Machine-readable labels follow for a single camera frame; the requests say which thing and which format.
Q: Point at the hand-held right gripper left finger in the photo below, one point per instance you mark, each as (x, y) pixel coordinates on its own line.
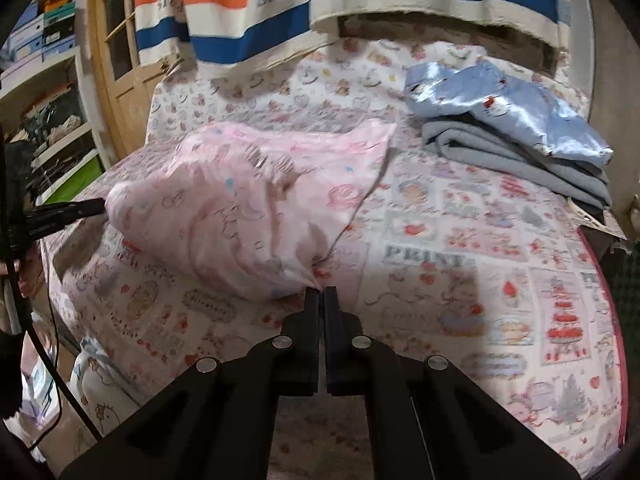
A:
(312, 310)

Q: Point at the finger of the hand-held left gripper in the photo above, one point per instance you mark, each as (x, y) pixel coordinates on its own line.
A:
(70, 211)

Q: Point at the light blue satin pants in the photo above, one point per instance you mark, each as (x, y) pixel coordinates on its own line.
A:
(515, 105)

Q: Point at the printed bed sheet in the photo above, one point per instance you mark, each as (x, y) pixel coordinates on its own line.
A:
(450, 270)

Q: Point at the white shelf unit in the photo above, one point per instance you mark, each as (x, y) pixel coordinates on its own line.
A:
(55, 62)

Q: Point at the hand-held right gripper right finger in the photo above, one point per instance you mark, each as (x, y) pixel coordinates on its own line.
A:
(331, 310)

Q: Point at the green drawer front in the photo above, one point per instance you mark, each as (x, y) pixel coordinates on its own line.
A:
(80, 180)

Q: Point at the wooden door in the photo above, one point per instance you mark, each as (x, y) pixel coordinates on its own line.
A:
(125, 95)

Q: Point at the pink printed pants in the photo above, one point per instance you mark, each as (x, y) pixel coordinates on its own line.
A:
(240, 210)

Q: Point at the white printed bag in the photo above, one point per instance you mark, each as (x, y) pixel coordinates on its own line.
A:
(100, 395)

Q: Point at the grey folded garment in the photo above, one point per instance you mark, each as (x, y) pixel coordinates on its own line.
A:
(500, 155)

